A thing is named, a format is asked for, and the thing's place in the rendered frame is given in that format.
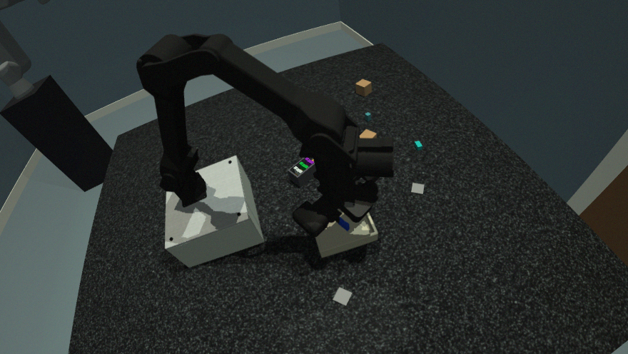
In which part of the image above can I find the tan rectangular block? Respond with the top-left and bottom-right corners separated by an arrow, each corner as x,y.
360,129 -> 377,138

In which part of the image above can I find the tan cube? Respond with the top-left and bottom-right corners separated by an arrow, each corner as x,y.
355,79 -> 372,97

